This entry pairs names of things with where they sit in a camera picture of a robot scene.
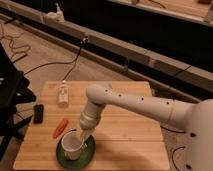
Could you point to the white object on rail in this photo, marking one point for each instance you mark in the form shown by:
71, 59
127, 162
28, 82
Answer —
58, 15

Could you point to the green ceramic bowl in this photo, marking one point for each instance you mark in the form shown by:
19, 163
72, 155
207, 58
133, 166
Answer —
85, 157

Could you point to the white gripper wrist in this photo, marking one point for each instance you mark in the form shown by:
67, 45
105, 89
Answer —
87, 123

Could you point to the black rectangular device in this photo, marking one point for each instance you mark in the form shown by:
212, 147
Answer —
38, 113

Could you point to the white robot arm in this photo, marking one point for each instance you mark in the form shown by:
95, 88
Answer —
196, 119

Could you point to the orange carrot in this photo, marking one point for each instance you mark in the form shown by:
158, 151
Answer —
60, 128

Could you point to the black chair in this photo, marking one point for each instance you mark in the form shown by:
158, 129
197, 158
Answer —
13, 90

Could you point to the small white bottle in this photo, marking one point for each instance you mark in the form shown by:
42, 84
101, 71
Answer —
63, 97

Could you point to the grey metal rail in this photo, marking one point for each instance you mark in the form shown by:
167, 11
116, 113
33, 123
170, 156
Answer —
174, 53

